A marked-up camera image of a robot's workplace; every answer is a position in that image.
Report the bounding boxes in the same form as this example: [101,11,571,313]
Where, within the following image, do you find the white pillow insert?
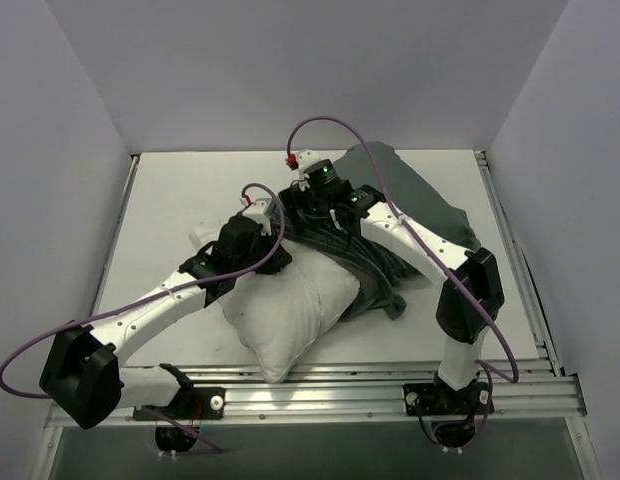
[205,240,360,384]

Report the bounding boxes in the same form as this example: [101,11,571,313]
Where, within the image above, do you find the zebra and grey plush pillowcase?
[279,141,480,321]

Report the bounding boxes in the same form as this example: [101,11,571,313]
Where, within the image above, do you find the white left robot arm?
[39,200,291,429]

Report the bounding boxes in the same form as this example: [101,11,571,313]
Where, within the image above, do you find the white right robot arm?
[279,151,504,413]

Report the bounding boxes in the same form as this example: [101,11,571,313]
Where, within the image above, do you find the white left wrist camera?
[241,198,275,236]

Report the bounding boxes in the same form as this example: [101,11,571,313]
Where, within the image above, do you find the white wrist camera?
[285,149,321,191]
[241,198,275,236]

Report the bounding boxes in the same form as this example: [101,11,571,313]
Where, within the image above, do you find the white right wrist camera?
[285,149,321,191]

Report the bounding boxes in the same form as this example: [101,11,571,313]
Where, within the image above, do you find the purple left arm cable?
[0,183,284,456]

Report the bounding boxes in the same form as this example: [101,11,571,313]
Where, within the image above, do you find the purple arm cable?
[284,115,521,384]
[0,183,284,456]

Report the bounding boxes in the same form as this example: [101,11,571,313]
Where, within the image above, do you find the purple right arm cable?
[284,115,521,384]

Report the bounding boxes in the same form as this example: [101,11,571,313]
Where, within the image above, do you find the aluminium left side rail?
[90,154,140,314]

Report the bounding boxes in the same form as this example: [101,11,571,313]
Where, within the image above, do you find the aluminium rail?
[473,151,566,379]
[90,154,140,314]

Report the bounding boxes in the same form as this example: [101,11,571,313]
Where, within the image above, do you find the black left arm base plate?
[148,386,226,421]

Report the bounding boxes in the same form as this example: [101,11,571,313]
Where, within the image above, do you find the aluminium front rail frame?
[43,360,589,429]

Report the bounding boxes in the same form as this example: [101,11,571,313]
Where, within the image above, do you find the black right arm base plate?
[403,381,494,416]

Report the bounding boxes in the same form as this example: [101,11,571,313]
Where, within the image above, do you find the aluminium right side rail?
[473,151,566,379]

